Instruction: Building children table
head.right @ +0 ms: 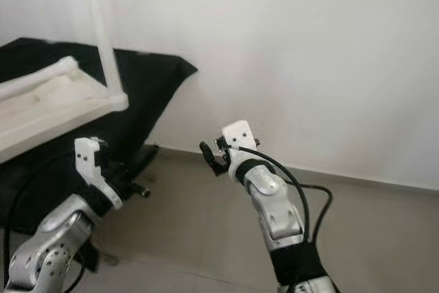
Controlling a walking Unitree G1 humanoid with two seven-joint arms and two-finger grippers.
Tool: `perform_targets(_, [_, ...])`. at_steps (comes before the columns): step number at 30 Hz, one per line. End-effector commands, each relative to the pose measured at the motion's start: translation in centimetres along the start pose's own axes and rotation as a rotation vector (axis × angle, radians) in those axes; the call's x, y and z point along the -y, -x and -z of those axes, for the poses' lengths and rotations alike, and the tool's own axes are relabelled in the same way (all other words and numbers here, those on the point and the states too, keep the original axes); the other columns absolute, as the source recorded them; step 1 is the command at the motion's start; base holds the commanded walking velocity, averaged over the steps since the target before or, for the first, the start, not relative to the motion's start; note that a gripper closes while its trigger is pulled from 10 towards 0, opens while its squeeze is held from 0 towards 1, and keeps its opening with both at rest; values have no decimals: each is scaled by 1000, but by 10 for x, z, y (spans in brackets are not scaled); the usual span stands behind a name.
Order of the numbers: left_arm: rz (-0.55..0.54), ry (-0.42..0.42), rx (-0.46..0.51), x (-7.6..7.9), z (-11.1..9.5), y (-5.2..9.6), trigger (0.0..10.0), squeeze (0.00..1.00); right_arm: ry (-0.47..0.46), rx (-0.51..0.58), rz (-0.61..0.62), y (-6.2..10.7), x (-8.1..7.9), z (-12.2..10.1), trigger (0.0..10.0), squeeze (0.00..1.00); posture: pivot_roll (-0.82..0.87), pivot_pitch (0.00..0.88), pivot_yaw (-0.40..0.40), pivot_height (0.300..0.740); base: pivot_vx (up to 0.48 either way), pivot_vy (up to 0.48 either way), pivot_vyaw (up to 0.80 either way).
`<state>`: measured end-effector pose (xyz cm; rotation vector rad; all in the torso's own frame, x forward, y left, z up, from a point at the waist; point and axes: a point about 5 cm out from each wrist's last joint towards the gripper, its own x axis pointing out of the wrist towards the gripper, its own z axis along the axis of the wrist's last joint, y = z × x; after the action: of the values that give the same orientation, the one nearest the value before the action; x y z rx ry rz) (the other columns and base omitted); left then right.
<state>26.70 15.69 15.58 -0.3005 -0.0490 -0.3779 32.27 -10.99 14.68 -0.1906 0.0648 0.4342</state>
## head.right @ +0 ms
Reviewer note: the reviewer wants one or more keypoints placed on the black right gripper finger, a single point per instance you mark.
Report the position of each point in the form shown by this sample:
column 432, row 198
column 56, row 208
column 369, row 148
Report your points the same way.
column 220, row 169
column 210, row 154

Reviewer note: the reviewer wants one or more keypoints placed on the white plastic table top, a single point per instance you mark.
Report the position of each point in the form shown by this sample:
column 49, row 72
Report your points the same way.
column 55, row 118

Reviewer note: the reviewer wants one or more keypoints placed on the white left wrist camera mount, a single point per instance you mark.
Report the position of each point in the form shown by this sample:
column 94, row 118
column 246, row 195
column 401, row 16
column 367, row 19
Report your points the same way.
column 90, row 159

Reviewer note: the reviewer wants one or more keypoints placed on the black tablecloth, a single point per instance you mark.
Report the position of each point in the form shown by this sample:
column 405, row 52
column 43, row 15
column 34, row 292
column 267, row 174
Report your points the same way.
column 151, row 80

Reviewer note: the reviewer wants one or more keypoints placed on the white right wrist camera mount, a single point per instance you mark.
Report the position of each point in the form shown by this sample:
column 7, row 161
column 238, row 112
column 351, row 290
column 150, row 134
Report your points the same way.
column 239, row 135

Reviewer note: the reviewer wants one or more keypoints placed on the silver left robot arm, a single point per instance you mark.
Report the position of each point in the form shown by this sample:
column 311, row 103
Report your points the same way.
column 55, row 245

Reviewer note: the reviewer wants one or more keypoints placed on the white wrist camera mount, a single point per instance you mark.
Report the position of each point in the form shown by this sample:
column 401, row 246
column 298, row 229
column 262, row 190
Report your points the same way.
column 239, row 135
column 90, row 159

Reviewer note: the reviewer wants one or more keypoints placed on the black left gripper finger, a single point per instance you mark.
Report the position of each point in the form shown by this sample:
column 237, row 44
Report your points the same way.
column 139, row 158

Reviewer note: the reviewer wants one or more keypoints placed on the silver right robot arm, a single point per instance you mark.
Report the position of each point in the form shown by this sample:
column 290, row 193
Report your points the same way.
column 278, row 211

